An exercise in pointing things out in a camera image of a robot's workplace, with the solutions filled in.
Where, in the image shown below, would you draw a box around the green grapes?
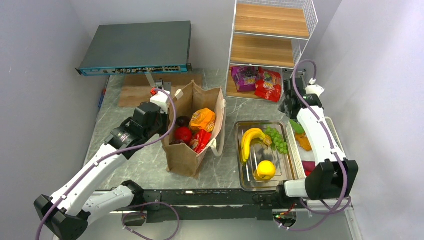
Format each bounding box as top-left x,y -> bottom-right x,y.
264,127 -> 288,154

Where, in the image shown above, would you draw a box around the white plastic basket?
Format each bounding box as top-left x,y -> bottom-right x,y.
286,116 -> 345,180

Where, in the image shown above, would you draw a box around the yellow banana bunch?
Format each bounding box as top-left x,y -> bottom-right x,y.
240,128 -> 273,164

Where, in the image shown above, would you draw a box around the red snack bag shelf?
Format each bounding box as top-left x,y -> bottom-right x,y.
189,129 -> 212,154
254,67 -> 283,103

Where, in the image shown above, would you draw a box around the brown burlap grocery bag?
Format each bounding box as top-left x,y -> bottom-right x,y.
161,81 -> 226,178

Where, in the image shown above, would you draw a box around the wooden base board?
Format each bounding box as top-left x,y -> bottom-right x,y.
118,73 -> 203,108

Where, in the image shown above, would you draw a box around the green leafy vegetable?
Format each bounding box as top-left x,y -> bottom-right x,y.
289,119 -> 305,135

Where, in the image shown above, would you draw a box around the orange snack bag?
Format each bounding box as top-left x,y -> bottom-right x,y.
189,108 -> 216,133

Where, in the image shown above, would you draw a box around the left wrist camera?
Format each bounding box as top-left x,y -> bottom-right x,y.
150,88 -> 171,114

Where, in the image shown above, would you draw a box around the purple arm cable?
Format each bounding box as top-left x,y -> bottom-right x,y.
34,88 -> 181,240
273,59 -> 353,232

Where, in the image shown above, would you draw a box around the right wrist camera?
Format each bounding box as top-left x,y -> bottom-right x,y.
305,78 -> 325,97

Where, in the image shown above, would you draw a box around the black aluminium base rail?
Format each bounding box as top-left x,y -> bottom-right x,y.
52,188 -> 352,240

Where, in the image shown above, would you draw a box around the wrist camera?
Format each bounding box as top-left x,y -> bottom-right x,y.
305,78 -> 325,97
150,88 -> 171,114

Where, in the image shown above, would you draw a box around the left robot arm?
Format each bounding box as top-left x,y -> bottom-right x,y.
34,102 -> 169,240

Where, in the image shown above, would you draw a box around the white wire shelf rack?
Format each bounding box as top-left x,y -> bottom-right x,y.
224,0 -> 319,101

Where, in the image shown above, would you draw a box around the purple grapes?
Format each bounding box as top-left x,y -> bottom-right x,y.
170,139 -> 185,145

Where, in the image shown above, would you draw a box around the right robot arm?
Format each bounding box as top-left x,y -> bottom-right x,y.
275,78 -> 359,208

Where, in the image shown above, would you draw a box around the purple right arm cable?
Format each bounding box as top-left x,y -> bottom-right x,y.
273,59 -> 353,232

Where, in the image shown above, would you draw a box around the yellow lemon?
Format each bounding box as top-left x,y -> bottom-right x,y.
253,160 -> 276,181

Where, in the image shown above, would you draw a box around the metal switch stand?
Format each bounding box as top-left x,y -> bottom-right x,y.
145,73 -> 172,97

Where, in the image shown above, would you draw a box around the purple eggplant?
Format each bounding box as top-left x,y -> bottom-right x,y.
175,116 -> 191,128
302,161 -> 316,172

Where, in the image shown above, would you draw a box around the grey network switch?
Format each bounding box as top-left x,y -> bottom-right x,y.
76,20 -> 192,77

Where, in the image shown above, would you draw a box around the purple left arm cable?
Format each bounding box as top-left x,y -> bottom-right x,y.
34,88 -> 181,240

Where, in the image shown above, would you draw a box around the orange carrot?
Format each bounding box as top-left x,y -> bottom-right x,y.
294,132 -> 312,152

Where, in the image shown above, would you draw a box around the stainless steel tray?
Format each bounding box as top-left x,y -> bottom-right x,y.
234,120 -> 295,192

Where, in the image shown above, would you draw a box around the red apple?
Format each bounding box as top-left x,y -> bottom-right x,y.
174,126 -> 193,144

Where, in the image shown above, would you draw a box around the purple snack bag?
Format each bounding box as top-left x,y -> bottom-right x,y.
230,66 -> 258,93

